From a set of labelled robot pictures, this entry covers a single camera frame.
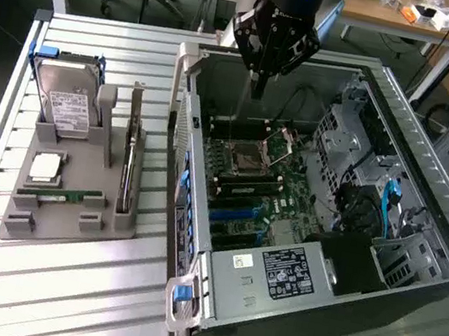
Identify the graphics card with metal bracket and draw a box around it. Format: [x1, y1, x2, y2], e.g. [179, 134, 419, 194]
[110, 80, 157, 217]

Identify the metal disk bay cage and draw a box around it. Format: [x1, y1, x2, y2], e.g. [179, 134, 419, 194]
[304, 70, 418, 200]

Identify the open metal socket cover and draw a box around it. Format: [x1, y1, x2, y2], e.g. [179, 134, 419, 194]
[255, 123, 304, 173]

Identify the white device with black top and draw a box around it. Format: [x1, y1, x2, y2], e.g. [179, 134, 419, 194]
[408, 3, 440, 28]

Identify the CPU socket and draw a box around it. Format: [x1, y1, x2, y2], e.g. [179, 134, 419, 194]
[223, 136, 274, 182]

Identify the green motherboard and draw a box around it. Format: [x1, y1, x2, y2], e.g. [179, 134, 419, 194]
[183, 108, 344, 269]

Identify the black installed RAM stick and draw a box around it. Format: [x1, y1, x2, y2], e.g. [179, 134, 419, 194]
[214, 172, 282, 207]

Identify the silver chipset heatsink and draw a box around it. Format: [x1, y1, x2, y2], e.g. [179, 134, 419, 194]
[266, 218, 308, 248]

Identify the hard disk in blue caddy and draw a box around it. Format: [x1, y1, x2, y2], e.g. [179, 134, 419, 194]
[15, 41, 111, 145]

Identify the black plastic air shroud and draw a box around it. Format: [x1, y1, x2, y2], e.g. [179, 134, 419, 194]
[296, 224, 396, 306]

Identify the grey parts rack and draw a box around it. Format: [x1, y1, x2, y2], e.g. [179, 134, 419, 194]
[0, 69, 161, 264]

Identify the green RAM stick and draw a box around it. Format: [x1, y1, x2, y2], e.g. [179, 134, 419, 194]
[20, 180, 102, 212]

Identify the silver CPU chip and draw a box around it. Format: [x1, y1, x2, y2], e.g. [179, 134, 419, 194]
[27, 150, 66, 187]

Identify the perforated metal disk bay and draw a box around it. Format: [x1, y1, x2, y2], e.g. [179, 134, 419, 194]
[362, 223, 449, 299]

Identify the grey power supply unit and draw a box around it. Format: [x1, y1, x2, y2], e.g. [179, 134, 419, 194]
[197, 222, 344, 336]

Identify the open black PC case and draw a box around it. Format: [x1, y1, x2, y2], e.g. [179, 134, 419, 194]
[127, 29, 449, 336]

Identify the blue disk wire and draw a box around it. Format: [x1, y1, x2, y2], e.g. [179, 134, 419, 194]
[373, 177, 404, 242]

